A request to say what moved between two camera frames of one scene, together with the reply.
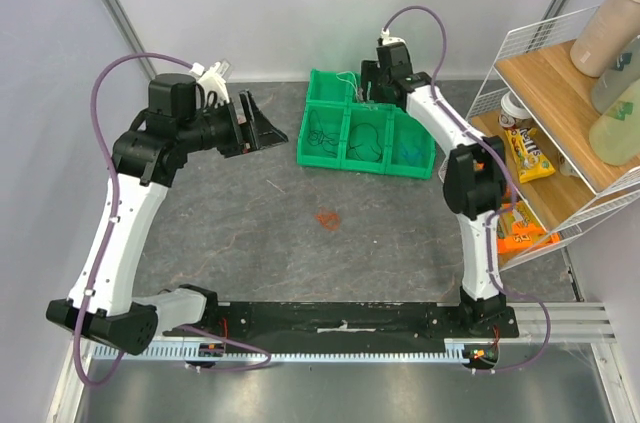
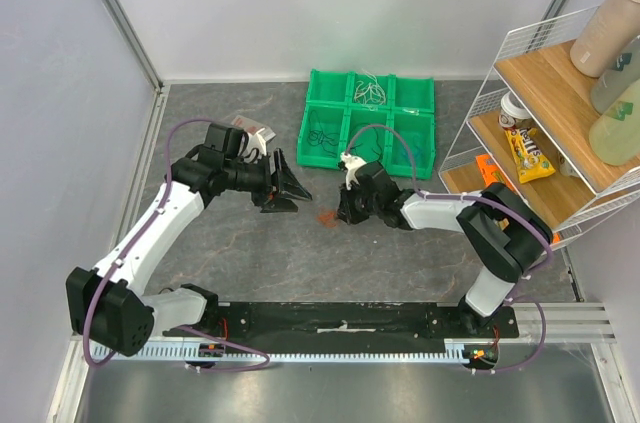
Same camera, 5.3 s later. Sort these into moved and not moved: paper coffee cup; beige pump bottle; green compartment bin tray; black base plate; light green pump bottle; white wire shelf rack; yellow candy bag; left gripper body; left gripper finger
Moved: left gripper finger; left gripper body
Not moved: light green pump bottle; beige pump bottle; green compartment bin tray; white wire shelf rack; black base plate; paper coffee cup; yellow candy bag
